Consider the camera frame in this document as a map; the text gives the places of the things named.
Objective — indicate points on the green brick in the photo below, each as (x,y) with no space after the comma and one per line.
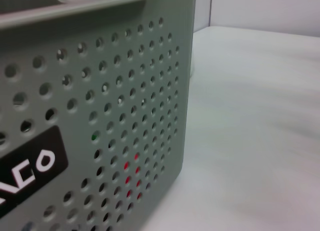
(94,137)

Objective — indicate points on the red sloped brick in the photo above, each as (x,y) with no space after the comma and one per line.
(126,165)

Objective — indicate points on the grey perforated plastic storage bin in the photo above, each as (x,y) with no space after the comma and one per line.
(125,78)

